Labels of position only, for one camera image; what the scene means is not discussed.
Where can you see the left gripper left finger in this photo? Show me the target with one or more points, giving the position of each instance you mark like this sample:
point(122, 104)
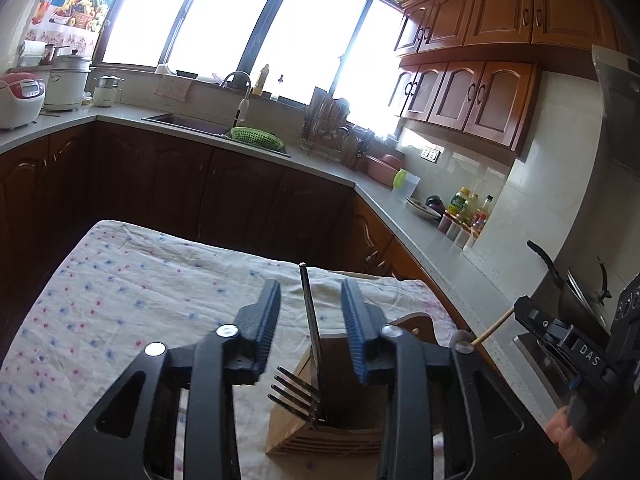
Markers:
point(257, 324)

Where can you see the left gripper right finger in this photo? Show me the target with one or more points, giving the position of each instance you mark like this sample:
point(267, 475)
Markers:
point(371, 354)

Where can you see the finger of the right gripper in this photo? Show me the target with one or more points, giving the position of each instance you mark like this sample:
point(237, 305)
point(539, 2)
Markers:
point(532, 318)

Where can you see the wooden chopstick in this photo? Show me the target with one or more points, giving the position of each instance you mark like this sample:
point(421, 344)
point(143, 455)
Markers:
point(494, 326)

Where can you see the metal fork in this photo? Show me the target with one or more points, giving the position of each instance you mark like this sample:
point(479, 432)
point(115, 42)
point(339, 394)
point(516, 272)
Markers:
point(300, 393)

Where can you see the kitchen sink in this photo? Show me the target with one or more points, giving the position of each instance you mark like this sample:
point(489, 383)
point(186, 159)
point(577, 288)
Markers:
point(202, 126)

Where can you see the kitchen window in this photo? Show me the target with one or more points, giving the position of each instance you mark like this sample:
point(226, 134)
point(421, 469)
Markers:
point(344, 47)

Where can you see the right hand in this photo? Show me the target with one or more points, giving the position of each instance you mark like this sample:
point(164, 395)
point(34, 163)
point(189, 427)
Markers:
point(578, 455)

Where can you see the black wok with lid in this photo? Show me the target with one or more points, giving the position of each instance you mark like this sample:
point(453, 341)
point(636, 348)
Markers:
point(576, 305)

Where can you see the gas stove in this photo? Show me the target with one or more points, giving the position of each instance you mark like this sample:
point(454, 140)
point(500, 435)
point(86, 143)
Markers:
point(552, 375)

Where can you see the wooden utensil holder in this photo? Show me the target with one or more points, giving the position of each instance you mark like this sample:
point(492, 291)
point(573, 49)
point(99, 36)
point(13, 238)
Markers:
point(353, 413)

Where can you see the yellow cap oil bottle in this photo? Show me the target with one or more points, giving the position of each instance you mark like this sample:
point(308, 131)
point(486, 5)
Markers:
point(458, 201)

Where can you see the plate with vegetables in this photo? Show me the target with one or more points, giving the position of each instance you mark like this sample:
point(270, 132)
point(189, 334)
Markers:
point(423, 211)

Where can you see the clear jug green lid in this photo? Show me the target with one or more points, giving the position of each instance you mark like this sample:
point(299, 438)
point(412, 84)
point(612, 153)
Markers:
point(404, 184)

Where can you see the range hood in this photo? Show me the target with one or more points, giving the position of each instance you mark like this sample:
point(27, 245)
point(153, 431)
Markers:
point(618, 76)

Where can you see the pink storage box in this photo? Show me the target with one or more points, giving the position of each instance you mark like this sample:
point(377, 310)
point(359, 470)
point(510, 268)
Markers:
point(383, 170)

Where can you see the green dish mat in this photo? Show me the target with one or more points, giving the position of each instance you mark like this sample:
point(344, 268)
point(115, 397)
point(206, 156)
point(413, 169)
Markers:
point(257, 137)

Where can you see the white floral tablecloth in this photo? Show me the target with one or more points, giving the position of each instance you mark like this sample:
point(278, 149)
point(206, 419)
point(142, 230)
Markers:
point(120, 288)

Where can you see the dish drying rack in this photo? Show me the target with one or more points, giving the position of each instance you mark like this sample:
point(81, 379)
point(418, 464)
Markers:
point(327, 132)

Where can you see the yellow dish soap bottle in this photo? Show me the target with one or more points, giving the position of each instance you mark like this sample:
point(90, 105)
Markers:
point(260, 83)

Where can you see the upper wooden cabinets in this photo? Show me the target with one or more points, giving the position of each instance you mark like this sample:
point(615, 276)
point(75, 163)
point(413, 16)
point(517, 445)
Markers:
point(474, 66)

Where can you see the small white steamer pot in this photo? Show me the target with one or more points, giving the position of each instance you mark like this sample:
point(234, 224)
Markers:
point(106, 90)

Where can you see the large white cooker pot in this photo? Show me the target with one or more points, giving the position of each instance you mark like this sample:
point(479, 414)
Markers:
point(65, 89)

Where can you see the white red rice cooker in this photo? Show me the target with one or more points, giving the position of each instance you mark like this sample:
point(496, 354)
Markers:
point(21, 99)

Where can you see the fruit beach poster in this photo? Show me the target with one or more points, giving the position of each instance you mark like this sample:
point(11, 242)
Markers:
point(70, 24)

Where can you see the wall power outlet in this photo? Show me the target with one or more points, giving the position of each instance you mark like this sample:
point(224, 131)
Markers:
point(432, 153)

